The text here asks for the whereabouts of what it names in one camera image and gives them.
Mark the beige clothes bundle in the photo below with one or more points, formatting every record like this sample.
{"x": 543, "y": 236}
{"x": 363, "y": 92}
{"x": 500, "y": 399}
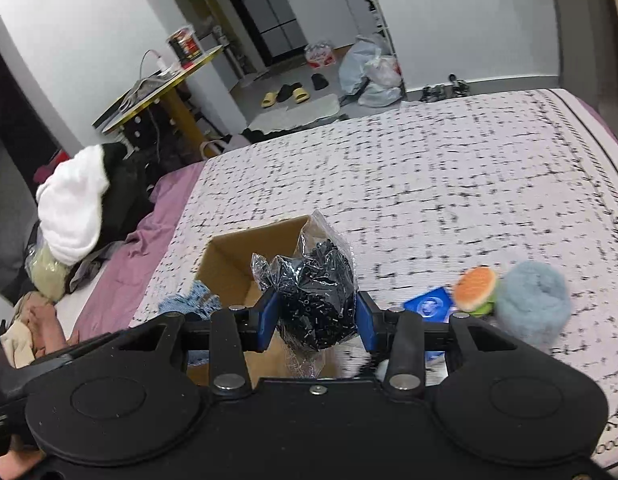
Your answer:
{"x": 47, "y": 274}

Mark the yellow slipper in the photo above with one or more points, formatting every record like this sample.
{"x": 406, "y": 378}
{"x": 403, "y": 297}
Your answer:
{"x": 300, "y": 95}
{"x": 269, "y": 100}

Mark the clear bag black items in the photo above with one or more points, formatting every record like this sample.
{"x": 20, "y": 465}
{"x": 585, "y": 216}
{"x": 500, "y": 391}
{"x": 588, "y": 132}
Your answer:
{"x": 317, "y": 288}

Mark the brown cardboard box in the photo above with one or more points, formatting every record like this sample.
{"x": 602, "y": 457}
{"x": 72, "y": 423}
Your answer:
{"x": 226, "y": 270}

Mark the pink bed sheet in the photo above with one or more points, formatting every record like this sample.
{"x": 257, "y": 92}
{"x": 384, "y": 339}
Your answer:
{"x": 156, "y": 259}

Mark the white black patterned blanket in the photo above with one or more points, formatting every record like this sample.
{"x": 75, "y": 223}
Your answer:
{"x": 426, "y": 191}

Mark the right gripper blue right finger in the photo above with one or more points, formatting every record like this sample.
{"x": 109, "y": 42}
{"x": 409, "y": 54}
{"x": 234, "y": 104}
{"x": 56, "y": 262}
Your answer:
{"x": 398, "y": 335}

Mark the person's left hand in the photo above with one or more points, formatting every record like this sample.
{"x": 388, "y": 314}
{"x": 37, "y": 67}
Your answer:
{"x": 19, "y": 459}

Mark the yellow slipper right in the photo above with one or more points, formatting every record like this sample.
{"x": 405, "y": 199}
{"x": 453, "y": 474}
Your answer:
{"x": 300, "y": 95}

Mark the fluffy blue plush toy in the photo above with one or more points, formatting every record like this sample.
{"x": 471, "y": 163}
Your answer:
{"x": 533, "y": 303}

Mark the yellow slipper left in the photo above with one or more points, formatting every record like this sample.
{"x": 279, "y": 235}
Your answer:
{"x": 269, "y": 100}

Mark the blue heart-shaped cushion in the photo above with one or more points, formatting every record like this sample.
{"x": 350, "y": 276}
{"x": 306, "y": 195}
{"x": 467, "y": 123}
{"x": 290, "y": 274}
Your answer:
{"x": 198, "y": 305}

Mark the black clothes pile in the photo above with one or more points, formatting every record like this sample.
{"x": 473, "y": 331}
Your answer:
{"x": 126, "y": 202}

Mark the white floor mat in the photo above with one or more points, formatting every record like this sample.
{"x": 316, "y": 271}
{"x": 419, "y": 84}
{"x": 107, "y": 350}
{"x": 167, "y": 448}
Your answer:
{"x": 287, "y": 118}

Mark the white charger with cable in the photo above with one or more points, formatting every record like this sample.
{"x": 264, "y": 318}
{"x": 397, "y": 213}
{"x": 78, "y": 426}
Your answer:
{"x": 163, "y": 67}

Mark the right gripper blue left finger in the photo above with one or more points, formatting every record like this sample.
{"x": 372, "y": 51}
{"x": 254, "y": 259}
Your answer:
{"x": 234, "y": 332}

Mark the red black canister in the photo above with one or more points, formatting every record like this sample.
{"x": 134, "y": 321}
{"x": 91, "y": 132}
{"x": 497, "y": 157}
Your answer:
{"x": 186, "y": 46}

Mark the white fluffy garment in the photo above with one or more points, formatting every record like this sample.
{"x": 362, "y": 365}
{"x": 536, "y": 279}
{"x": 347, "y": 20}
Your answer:
{"x": 70, "y": 205}

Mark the black roller skates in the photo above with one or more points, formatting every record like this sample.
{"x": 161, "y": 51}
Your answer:
{"x": 455, "y": 89}

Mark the grey plastic bags pile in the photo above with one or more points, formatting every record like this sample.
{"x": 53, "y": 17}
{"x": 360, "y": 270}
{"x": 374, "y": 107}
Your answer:
{"x": 369, "y": 74}

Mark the white kitchen cabinet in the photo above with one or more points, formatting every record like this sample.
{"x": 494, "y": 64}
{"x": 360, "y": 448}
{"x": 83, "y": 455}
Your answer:
{"x": 338, "y": 22}

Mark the round white yellow table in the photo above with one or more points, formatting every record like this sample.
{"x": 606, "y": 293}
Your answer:
{"x": 166, "y": 95}

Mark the red white water bottle pack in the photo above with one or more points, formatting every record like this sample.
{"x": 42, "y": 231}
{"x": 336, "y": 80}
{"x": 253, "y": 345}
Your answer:
{"x": 320, "y": 55}

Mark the plush hamburger toy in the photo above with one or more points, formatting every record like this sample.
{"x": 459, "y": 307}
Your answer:
{"x": 475, "y": 292}

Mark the blue tissue pack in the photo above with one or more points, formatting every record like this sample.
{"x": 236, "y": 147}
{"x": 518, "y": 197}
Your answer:
{"x": 435, "y": 306}

